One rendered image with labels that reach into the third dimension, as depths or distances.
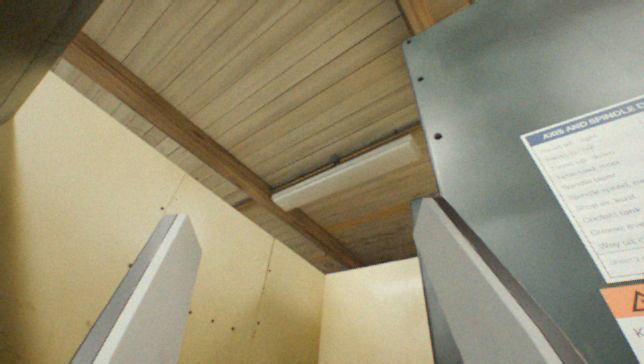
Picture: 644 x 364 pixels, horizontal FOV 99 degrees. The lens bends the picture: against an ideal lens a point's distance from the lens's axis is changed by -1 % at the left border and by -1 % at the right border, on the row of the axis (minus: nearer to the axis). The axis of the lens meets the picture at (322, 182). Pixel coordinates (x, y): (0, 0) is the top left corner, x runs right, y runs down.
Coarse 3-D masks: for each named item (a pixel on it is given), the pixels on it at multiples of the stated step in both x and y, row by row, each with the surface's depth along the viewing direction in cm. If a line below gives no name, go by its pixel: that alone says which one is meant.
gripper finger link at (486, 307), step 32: (416, 224) 11; (448, 224) 9; (448, 256) 8; (480, 256) 7; (448, 288) 9; (480, 288) 7; (512, 288) 6; (448, 320) 9; (480, 320) 7; (512, 320) 6; (544, 320) 6; (480, 352) 7; (512, 352) 6; (544, 352) 5; (576, 352) 5
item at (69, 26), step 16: (80, 0) 40; (96, 0) 45; (64, 16) 40; (80, 16) 46; (64, 32) 46; (48, 48) 46; (64, 48) 54; (32, 64) 47; (48, 64) 55; (32, 80) 55; (16, 96) 56; (0, 112) 56; (16, 112) 69
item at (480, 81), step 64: (512, 0) 57; (576, 0) 47; (640, 0) 39; (448, 64) 56; (512, 64) 46; (576, 64) 39; (640, 64) 34; (448, 128) 45; (512, 128) 39; (448, 192) 38; (512, 192) 33; (512, 256) 29; (576, 256) 26; (576, 320) 24
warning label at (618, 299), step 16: (608, 288) 24; (624, 288) 23; (640, 288) 23; (608, 304) 23; (624, 304) 23; (640, 304) 22; (624, 320) 22; (640, 320) 22; (640, 336) 21; (640, 352) 21
